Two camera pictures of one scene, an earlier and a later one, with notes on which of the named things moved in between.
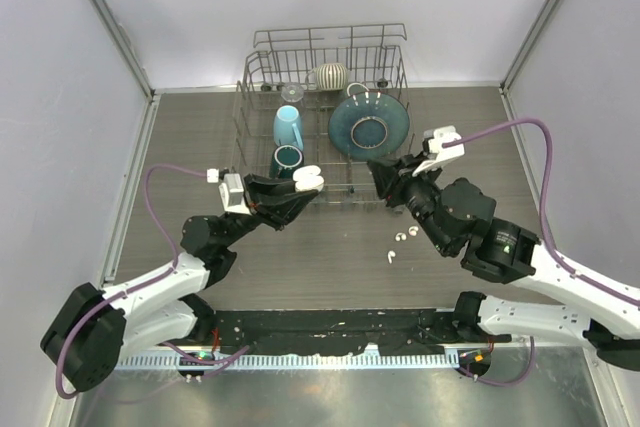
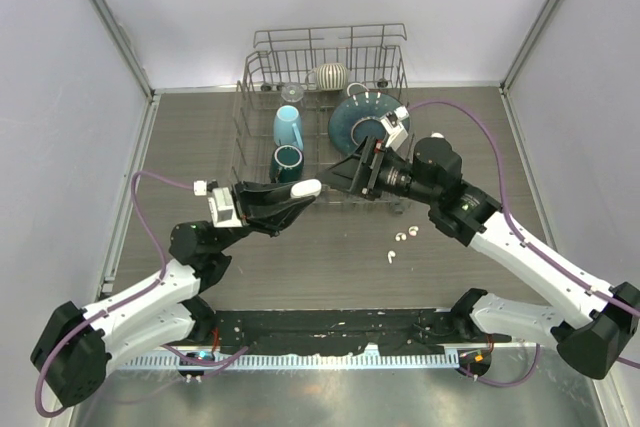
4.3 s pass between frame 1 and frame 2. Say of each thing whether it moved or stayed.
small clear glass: stayed
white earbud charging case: moved
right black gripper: moved
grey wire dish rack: stayed
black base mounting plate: stayed
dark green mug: stayed
